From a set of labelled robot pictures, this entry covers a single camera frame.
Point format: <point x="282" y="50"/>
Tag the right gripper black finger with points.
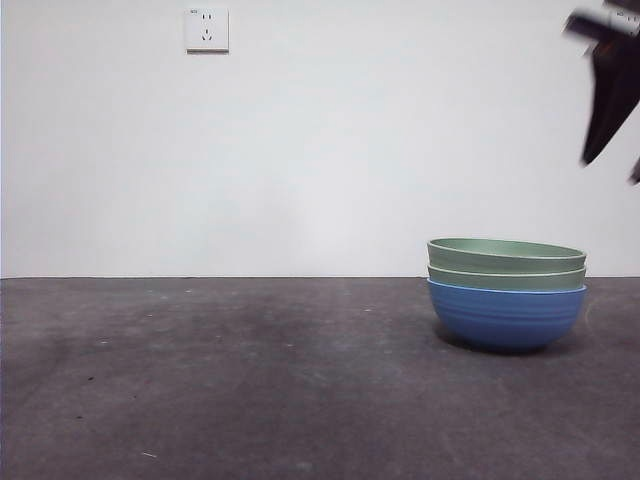
<point x="635" y="172"/>
<point x="612" y="95"/>

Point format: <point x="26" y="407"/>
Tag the green ribbed bowl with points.
<point x="505" y="281"/>
<point x="505" y="255"/>

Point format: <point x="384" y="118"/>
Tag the blue ribbed bowl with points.
<point x="505" y="320"/>

